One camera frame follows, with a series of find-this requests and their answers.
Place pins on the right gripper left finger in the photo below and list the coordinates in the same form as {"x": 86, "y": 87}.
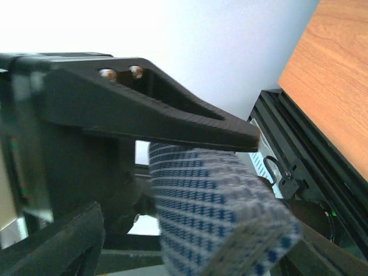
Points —
{"x": 69, "y": 246}

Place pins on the grey card box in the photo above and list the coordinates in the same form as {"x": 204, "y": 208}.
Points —
{"x": 216, "y": 217}

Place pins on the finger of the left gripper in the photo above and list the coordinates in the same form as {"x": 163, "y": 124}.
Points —
{"x": 132, "y": 97}

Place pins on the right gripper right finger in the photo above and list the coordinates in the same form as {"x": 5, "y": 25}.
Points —
{"x": 314, "y": 255}

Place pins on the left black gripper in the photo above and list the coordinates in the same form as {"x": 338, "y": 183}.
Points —
{"x": 67, "y": 167}

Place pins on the black aluminium frame rail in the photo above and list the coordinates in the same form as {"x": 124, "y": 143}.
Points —
{"x": 294, "y": 137}

